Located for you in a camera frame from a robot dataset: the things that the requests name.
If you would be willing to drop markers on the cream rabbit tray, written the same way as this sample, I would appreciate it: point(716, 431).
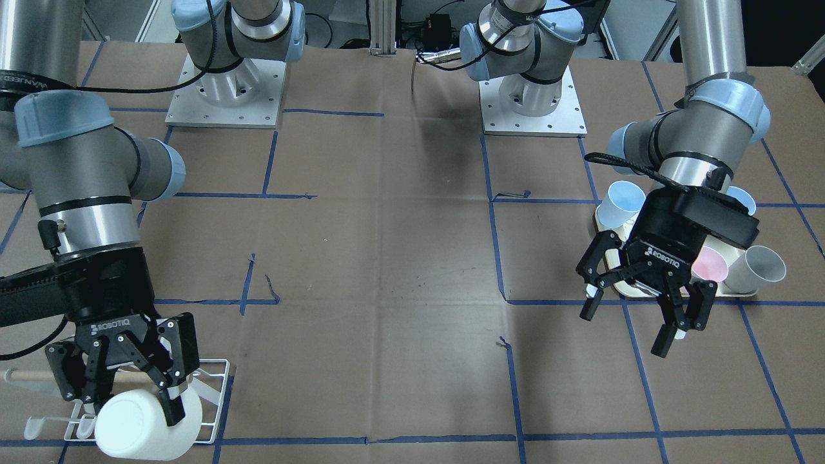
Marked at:
point(634, 290)

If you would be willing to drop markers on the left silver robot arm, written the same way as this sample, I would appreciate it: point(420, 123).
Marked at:
point(699, 144)

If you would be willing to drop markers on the white cup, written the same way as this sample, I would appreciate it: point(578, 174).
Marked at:
point(132, 425)

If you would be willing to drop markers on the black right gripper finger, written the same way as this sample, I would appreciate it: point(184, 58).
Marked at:
point(81, 372)
point(167, 352)

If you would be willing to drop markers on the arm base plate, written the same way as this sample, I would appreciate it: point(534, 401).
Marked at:
point(514, 106)
point(247, 97)

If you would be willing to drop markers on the pink cup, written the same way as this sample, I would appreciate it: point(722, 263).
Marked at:
point(709, 265)

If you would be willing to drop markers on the aluminium frame post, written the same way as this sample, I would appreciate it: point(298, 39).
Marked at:
point(382, 22)

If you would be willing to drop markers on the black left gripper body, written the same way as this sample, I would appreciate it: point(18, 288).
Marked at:
point(664, 229)

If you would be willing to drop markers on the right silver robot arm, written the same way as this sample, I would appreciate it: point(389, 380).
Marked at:
point(60, 142)

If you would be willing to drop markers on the grey cup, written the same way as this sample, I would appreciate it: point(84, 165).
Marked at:
point(756, 268)

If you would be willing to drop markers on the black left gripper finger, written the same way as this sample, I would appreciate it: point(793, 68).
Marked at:
point(677, 317)
point(634, 266)

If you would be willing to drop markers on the white wire cup rack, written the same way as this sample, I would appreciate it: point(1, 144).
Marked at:
point(210, 382)

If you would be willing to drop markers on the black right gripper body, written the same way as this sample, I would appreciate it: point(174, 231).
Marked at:
point(111, 290)

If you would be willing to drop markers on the light blue cup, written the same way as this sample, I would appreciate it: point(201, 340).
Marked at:
point(743, 197)
point(623, 200)

